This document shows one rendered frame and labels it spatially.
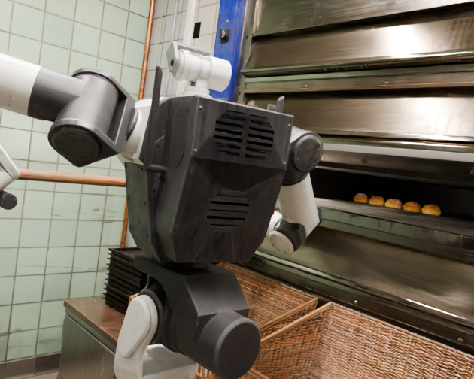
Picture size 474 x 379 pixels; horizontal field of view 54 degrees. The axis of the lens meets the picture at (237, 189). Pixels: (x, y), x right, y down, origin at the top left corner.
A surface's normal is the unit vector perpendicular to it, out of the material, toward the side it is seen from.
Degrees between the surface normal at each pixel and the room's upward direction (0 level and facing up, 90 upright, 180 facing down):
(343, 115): 70
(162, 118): 90
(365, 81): 90
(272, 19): 90
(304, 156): 103
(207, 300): 45
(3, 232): 90
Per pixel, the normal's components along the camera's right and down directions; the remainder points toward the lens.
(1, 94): 0.02, 0.71
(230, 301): 0.57, -0.61
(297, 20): -0.69, -0.12
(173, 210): -0.84, -0.08
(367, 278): -0.64, -0.40
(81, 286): 0.67, 0.14
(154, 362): 0.31, -0.92
